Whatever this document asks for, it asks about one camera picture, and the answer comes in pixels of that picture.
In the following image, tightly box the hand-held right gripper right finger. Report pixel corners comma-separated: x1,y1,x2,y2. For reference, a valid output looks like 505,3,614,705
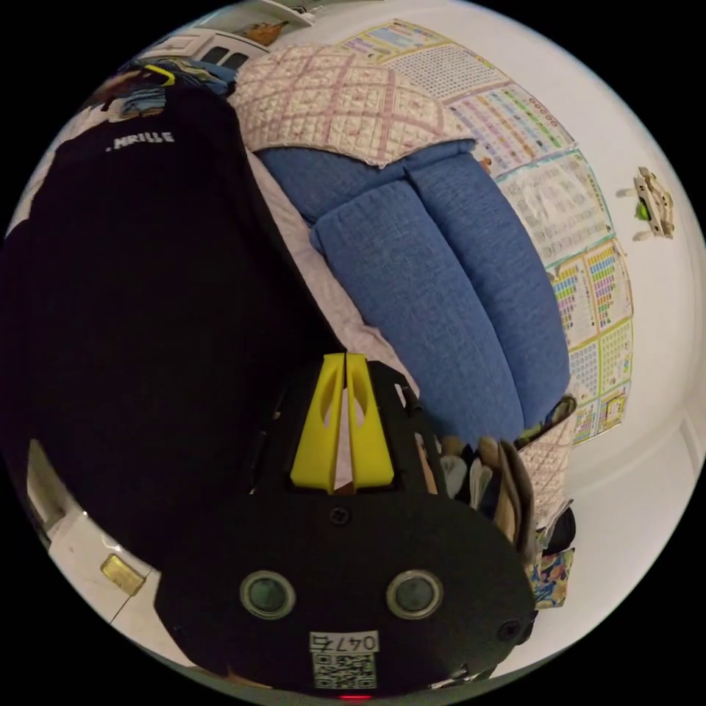
346,352,396,493

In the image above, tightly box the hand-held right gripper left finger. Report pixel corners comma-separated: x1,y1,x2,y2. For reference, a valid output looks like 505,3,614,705
290,353,347,493

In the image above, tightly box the floral printed bag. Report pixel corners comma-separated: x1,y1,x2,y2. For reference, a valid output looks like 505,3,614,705
528,546,576,610

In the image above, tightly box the pile of clothes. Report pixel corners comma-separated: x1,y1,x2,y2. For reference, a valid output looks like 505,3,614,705
440,434,537,555

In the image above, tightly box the white cupboard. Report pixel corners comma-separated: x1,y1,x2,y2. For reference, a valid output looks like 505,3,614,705
138,27,267,73

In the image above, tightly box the bed with pink checked quilt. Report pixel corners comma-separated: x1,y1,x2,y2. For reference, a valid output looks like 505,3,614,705
229,45,579,525

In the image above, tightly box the blue cushion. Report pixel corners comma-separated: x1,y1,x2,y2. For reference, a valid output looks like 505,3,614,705
257,138,479,224
310,180,526,446
407,147,572,435

